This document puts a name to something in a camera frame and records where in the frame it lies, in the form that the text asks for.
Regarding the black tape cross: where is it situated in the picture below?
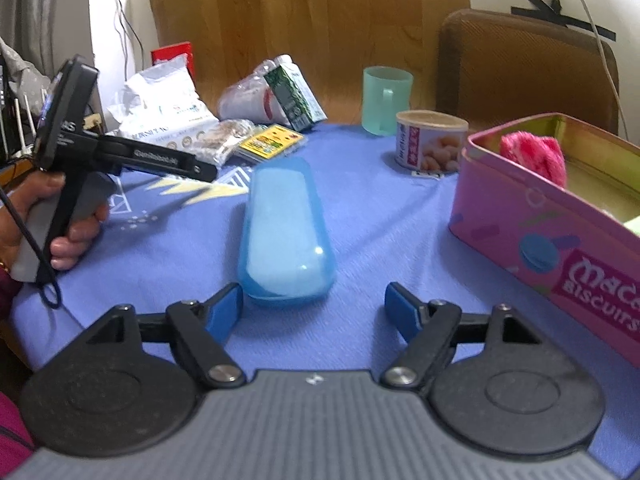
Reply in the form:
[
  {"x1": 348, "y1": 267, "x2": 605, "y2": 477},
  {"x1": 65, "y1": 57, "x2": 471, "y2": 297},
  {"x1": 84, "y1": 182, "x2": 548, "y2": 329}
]
[{"x1": 511, "y1": 0, "x2": 617, "y2": 41}]

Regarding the pink biscuit tin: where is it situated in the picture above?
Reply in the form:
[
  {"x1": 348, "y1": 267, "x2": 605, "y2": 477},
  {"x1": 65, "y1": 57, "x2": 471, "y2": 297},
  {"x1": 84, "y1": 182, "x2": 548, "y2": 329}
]
[{"x1": 447, "y1": 112, "x2": 640, "y2": 376}]

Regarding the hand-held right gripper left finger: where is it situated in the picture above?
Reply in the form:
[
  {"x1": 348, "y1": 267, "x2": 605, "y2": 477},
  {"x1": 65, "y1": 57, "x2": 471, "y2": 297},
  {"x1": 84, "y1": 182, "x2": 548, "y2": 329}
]
[{"x1": 85, "y1": 282, "x2": 247, "y2": 388}]

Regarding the grey curtain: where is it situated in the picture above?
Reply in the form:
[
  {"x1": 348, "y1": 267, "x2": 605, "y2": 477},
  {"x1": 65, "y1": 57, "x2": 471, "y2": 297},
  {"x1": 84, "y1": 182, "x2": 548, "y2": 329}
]
[{"x1": 0, "y1": 0, "x2": 96, "y2": 106}]

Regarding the pink fuzzy cloth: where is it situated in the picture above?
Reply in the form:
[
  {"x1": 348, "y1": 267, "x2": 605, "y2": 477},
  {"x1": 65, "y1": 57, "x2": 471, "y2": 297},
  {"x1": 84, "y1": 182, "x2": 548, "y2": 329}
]
[{"x1": 500, "y1": 131, "x2": 568, "y2": 190}]

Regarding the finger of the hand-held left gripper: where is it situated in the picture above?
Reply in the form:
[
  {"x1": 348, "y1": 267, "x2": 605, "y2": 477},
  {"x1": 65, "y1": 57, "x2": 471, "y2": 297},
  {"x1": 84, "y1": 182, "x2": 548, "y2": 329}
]
[{"x1": 192, "y1": 157, "x2": 219, "y2": 183}]

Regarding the yellow snack packet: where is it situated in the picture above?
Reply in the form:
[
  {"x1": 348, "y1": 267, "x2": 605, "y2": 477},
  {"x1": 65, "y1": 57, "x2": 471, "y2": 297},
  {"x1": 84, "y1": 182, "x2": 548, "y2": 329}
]
[{"x1": 237, "y1": 125, "x2": 306, "y2": 162}]

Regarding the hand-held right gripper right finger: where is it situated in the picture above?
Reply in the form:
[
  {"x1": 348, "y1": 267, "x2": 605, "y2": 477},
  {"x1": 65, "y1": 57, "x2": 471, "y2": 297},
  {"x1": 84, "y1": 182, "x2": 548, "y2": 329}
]
[{"x1": 381, "y1": 282, "x2": 543, "y2": 388}]

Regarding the green drink carton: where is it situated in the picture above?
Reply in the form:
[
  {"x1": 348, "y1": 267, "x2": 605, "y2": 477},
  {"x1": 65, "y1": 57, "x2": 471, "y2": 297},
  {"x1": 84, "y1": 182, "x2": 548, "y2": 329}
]
[{"x1": 263, "y1": 57, "x2": 328, "y2": 132}]

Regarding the wooden wall panel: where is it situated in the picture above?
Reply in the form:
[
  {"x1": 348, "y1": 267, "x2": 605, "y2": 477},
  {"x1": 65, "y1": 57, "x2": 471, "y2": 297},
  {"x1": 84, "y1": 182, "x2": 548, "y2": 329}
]
[{"x1": 149, "y1": 0, "x2": 470, "y2": 128}]

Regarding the person's pink clothing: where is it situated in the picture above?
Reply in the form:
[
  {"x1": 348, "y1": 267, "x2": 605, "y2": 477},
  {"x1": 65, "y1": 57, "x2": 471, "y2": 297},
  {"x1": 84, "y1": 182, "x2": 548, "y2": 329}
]
[{"x1": 0, "y1": 390, "x2": 36, "y2": 466}]

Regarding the clear plastic bag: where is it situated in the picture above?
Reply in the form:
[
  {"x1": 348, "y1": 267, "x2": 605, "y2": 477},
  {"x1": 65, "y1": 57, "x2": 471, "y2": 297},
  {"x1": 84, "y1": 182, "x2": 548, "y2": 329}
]
[{"x1": 217, "y1": 60, "x2": 281, "y2": 123}]

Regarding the round snack can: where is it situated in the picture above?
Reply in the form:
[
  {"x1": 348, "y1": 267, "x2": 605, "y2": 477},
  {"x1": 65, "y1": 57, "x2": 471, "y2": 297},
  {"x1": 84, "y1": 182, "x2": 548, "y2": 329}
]
[{"x1": 395, "y1": 110, "x2": 470, "y2": 178}]

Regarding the person's left hand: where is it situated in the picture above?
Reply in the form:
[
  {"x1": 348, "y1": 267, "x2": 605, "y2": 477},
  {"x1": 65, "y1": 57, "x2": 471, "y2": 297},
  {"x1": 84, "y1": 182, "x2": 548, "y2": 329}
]
[{"x1": 0, "y1": 170, "x2": 111, "y2": 273}]

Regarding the white power strip with cable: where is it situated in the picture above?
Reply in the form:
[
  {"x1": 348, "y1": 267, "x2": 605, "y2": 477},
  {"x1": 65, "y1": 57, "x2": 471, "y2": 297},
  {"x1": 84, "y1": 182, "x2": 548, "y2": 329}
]
[{"x1": 567, "y1": 0, "x2": 623, "y2": 131}]

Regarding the teal plastic cup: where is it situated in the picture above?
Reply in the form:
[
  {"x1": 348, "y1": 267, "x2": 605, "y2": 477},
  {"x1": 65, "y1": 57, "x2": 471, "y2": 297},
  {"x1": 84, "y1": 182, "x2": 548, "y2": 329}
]
[{"x1": 362, "y1": 66, "x2": 415, "y2": 137}]

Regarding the brown chair back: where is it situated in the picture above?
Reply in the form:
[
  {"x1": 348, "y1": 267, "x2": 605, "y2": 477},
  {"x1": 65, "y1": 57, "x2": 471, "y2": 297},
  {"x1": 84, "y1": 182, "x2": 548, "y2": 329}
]
[{"x1": 437, "y1": 8, "x2": 621, "y2": 136}]

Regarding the white soft tissue pack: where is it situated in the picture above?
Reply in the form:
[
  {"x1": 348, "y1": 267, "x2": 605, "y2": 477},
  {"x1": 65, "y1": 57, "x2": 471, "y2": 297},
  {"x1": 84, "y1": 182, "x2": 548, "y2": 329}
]
[{"x1": 107, "y1": 55, "x2": 221, "y2": 156}]

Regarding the cotton swab bag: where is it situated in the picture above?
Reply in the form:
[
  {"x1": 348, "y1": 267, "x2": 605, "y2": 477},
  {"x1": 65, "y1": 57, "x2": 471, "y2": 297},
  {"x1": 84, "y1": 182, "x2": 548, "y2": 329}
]
[{"x1": 192, "y1": 119, "x2": 256, "y2": 167}]

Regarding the blue translucent plastic case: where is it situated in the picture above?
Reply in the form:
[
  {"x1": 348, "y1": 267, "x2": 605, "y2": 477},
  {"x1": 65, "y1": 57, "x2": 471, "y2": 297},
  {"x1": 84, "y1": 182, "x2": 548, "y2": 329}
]
[{"x1": 236, "y1": 156, "x2": 337, "y2": 306}]

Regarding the blue printed tablecloth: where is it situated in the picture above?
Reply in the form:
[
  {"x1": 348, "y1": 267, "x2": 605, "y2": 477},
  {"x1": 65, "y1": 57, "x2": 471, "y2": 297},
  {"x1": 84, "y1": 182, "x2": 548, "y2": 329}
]
[{"x1": 10, "y1": 122, "x2": 640, "y2": 480}]

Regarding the red cardboard box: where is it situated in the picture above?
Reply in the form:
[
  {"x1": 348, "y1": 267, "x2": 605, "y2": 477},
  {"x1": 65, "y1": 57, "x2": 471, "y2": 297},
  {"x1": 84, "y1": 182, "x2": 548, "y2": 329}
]
[{"x1": 151, "y1": 41, "x2": 196, "y2": 91}]

